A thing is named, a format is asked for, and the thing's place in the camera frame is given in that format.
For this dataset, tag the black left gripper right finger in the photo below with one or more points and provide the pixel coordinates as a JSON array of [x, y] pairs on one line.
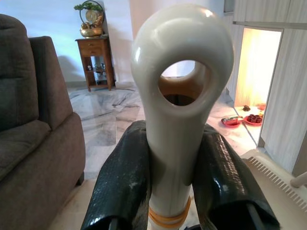
[[223, 187]]

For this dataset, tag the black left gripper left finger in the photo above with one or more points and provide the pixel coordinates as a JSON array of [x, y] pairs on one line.
[[120, 179]]

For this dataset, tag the beige plastic dustpan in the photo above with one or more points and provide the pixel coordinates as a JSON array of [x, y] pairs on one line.
[[271, 182]]

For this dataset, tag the red tray with cups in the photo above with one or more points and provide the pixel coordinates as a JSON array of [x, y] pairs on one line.
[[253, 119]]

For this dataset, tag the brown fabric sofa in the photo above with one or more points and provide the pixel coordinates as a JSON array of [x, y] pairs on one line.
[[28, 155]]

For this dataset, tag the wooden side table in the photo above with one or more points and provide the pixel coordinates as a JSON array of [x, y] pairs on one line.
[[94, 46]]

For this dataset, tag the gold bowl ornament with bonsai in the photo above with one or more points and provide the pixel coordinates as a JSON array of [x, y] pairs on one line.
[[91, 30]]

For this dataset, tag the white wall cabinet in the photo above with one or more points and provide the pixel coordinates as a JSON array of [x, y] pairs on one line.
[[290, 83]]

